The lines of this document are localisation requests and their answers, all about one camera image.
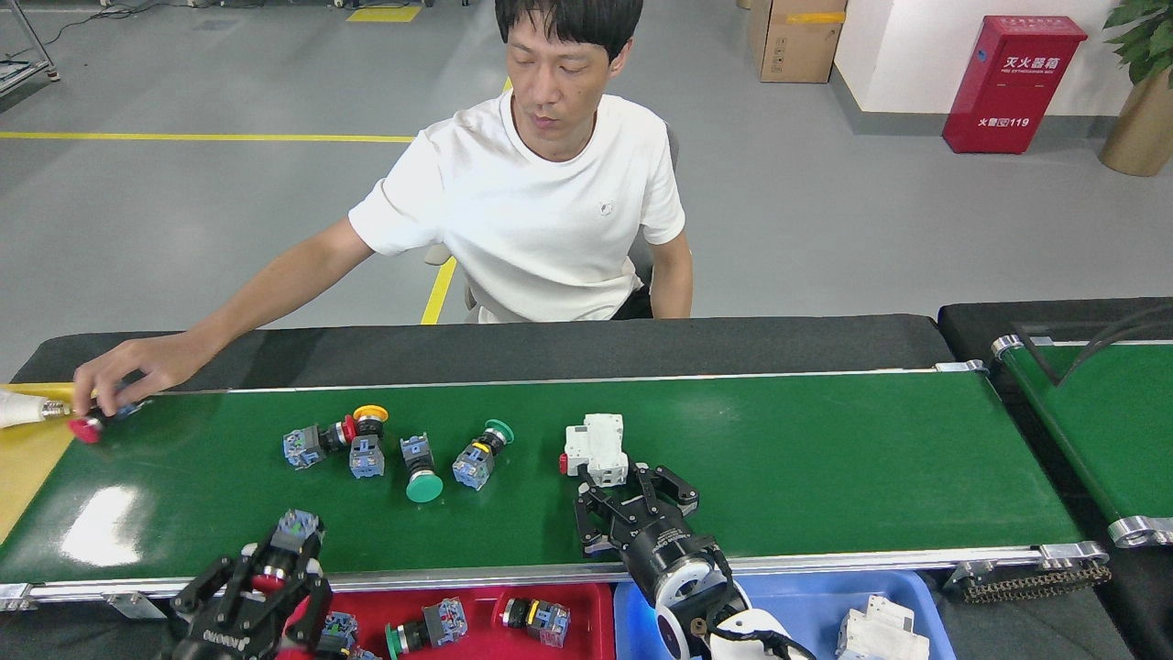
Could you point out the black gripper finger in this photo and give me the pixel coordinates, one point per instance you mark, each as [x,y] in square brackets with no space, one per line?
[596,527]
[674,495]
[220,573]
[316,596]

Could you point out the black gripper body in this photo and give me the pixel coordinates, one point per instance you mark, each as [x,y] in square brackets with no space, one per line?
[229,637]
[664,550]

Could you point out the white circuit breaker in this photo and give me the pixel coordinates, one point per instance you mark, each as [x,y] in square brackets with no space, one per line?
[880,632]
[596,445]

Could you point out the yellow banded push button switch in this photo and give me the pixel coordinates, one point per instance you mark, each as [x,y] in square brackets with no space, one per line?
[541,623]

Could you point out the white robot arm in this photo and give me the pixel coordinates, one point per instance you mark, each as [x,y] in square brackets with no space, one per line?
[751,637]

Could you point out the green belt conveyor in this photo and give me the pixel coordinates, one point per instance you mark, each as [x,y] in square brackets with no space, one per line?
[825,458]
[1109,431]

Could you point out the yellow tray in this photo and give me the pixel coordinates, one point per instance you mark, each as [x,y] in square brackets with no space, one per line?
[27,477]

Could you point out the person's right hand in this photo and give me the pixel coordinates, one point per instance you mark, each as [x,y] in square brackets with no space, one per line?
[137,367]

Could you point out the red plastic bin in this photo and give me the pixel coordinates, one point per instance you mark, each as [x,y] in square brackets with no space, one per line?
[476,596]

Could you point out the blue plastic bin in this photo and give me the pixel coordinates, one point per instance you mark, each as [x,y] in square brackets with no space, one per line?
[797,614]

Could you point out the white light bulb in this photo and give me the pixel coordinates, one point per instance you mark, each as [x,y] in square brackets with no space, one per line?
[16,409]

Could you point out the person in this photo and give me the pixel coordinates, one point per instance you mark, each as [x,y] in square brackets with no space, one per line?
[531,211]

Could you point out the cardboard box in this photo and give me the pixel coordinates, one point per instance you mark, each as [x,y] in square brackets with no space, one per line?
[797,41]

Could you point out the red fire extinguisher box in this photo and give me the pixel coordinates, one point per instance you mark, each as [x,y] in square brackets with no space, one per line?
[1013,87]

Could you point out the metal rack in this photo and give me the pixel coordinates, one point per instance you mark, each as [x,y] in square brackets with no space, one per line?
[23,69]

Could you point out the tan plant pot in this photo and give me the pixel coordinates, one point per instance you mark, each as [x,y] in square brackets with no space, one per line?
[1141,128]

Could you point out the green plant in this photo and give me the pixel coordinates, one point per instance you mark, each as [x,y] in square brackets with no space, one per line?
[1145,37]

